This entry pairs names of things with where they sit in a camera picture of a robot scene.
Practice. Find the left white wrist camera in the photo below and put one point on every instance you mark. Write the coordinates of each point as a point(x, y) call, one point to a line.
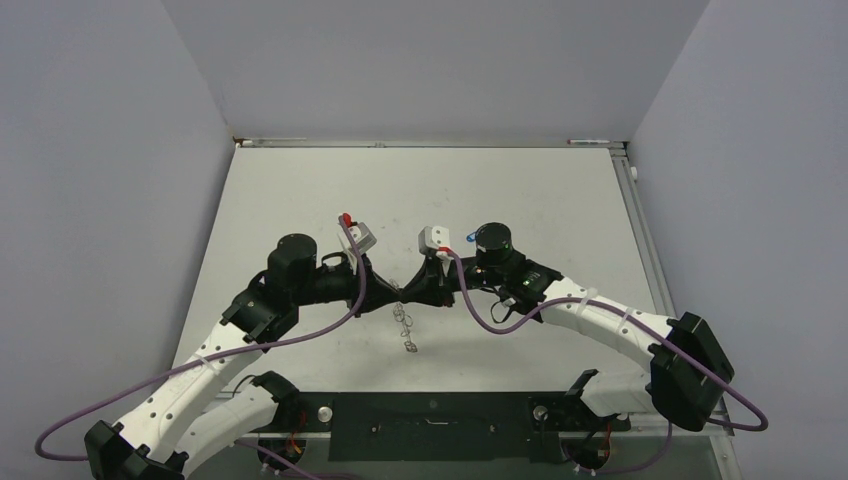
point(362, 237)

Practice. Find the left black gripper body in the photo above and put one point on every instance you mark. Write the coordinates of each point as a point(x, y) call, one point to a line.
point(354, 287)

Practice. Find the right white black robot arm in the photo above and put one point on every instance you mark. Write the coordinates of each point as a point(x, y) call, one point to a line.
point(682, 363)

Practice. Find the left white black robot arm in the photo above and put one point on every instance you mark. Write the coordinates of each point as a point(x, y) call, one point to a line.
point(174, 431)

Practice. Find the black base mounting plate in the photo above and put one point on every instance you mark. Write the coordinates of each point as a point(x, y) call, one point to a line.
point(443, 426)

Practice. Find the marker pen at wall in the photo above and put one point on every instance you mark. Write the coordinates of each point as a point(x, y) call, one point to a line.
point(589, 142)

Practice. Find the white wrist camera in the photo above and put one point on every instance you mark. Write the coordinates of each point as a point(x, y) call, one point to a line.
point(433, 241)
point(362, 237)

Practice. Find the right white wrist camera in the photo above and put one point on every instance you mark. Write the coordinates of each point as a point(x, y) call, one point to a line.
point(433, 241)

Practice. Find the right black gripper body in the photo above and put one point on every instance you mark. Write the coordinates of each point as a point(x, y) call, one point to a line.
point(450, 279)

